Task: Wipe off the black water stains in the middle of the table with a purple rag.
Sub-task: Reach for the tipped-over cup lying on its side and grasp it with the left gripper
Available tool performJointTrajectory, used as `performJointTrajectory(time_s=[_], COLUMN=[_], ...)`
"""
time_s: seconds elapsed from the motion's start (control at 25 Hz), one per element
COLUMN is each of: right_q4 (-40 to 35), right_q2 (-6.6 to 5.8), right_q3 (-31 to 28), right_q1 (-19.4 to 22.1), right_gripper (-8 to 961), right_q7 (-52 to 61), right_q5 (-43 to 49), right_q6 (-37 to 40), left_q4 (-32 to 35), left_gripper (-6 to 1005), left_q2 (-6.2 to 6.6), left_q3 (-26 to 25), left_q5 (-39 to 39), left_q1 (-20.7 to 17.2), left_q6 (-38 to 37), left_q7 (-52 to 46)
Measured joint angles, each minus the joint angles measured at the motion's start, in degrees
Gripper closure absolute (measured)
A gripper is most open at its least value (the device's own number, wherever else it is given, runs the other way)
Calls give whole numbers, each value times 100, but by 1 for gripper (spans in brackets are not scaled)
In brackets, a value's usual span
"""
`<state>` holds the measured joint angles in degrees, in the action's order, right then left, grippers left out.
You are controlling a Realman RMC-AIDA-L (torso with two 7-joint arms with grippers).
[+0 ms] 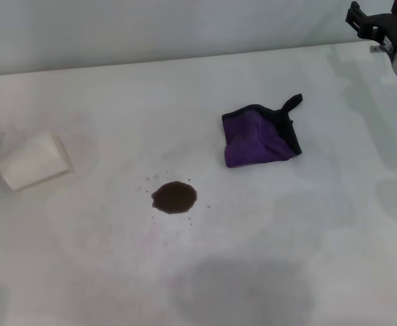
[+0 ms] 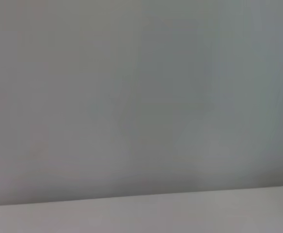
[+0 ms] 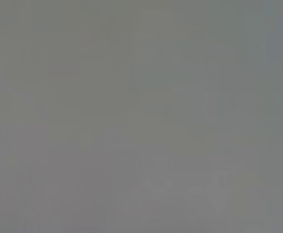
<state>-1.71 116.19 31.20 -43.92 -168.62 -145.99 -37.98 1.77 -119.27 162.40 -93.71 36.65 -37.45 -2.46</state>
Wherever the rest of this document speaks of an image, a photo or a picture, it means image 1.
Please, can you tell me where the black water stain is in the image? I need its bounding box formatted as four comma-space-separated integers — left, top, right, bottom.
150, 181, 199, 216

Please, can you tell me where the white paper cup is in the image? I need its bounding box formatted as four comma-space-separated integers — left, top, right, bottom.
0, 131, 75, 192

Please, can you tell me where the purple rag with black trim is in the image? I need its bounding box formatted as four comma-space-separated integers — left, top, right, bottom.
221, 93, 304, 168

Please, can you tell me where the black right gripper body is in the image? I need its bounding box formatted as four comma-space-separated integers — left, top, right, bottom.
366, 12, 397, 52

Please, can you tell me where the silver cable connector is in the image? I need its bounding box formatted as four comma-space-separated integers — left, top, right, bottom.
369, 43, 395, 54

